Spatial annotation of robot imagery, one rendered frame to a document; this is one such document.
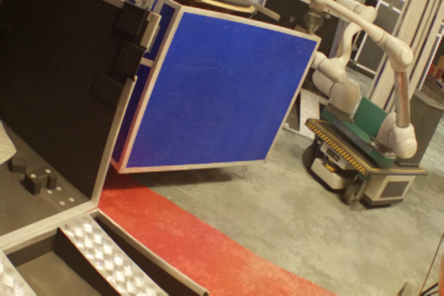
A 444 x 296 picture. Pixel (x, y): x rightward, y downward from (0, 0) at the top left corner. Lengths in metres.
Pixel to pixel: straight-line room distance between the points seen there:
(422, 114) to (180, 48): 1.99
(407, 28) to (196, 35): 1.88
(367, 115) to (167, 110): 1.74
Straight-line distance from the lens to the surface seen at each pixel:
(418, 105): 3.68
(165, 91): 2.29
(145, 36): 1.81
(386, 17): 8.88
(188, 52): 2.26
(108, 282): 1.81
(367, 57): 8.91
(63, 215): 1.94
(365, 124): 3.70
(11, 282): 1.62
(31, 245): 1.83
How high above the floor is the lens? 1.30
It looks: 20 degrees down
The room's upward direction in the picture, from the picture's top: 24 degrees clockwise
